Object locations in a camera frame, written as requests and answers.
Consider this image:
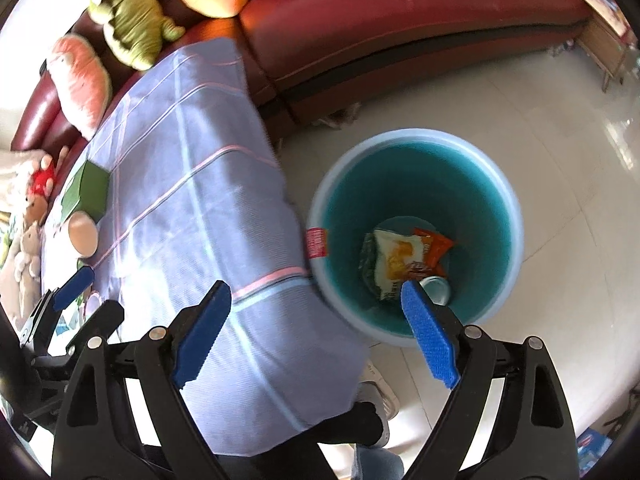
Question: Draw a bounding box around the yellow white snack packet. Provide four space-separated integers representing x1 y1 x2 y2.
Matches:
370 230 431 301

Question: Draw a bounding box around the green dinosaur plush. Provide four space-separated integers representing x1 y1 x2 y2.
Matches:
89 0 186 72

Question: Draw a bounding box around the pink watermelon plush pillow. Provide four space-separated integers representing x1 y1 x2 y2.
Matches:
47 34 112 141

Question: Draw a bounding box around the red leather sofa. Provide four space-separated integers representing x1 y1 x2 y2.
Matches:
10 0 593 153

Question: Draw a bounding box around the green cardboard box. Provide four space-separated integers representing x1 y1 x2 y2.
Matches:
60 160 112 221

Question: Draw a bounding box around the blue printed box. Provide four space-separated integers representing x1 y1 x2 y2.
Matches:
575 427 613 476

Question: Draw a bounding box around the doll in red dress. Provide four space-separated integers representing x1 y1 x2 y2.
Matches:
22 147 71 226

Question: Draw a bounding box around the white sneaker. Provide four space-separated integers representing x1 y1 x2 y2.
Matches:
357 360 401 448

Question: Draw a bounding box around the blue plastic bin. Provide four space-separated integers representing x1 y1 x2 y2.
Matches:
305 129 526 348

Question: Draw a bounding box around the beige bunny plush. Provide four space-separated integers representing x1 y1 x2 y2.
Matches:
12 222 43 321

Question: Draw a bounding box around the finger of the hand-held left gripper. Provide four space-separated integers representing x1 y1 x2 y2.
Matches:
65 301 126 356
17 266 96 356

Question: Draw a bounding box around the orange snack packet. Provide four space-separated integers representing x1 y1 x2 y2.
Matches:
400 227 455 281

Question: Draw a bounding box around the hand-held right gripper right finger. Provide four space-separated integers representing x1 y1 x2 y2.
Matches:
400 280 581 480

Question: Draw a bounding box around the purple checked tablecloth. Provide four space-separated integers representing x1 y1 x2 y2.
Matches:
40 37 371 458

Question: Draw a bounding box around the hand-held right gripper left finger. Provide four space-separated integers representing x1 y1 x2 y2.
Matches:
51 280 236 480

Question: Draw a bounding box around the pink paper cup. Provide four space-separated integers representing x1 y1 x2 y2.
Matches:
67 211 98 258

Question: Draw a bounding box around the metal drink can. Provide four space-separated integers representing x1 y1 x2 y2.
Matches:
417 276 453 307

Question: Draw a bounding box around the green snack packet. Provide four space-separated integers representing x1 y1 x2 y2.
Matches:
360 232 383 296

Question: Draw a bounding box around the person's jeans leg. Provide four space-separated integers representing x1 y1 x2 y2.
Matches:
350 445 406 480

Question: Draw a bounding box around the white blanket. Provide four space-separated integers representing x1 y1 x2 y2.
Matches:
0 147 46 211

